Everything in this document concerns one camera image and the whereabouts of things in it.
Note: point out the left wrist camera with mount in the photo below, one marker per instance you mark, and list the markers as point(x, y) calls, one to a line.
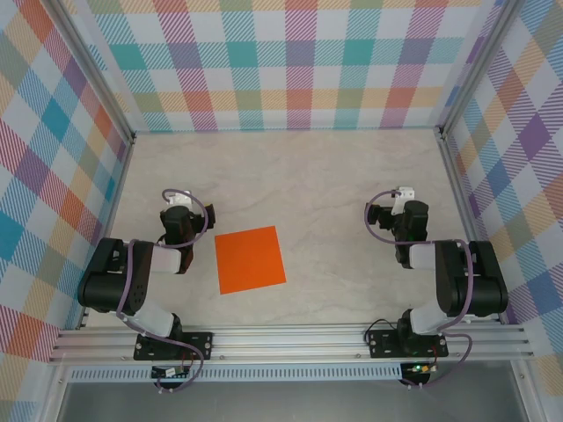
point(180, 198)

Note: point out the aluminium frame post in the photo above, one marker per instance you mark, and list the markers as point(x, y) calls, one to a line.
point(478, 66)
point(94, 72)

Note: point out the small black circuit board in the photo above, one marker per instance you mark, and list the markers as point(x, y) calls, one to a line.
point(169, 373)

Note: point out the grey metal panel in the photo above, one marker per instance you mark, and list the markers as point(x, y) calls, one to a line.
point(286, 404)

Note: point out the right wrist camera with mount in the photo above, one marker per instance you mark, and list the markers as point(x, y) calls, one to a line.
point(402, 195)

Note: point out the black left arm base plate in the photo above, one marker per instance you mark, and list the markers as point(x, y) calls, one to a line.
point(200, 340)

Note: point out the aluminium side rail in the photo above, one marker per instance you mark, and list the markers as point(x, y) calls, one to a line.
point(461, 198)
point(107, 235)

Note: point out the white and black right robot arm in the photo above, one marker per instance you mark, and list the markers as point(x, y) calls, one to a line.
point(475, 285)

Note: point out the circuit board with green light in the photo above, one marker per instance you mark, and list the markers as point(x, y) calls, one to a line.
point(420, 368)

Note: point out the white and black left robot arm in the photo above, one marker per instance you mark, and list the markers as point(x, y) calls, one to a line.
point(110, 285)

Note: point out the long aluminium mounting rail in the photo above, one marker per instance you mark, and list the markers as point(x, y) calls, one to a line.
point(286, 343)

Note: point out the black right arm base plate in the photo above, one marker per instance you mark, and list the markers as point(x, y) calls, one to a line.
point(440, 347)

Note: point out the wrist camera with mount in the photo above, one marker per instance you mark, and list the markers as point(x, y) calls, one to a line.
point(402, 195)
point(180, 198)

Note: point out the orange paper sheet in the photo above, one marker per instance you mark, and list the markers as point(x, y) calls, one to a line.
point(250, 259)

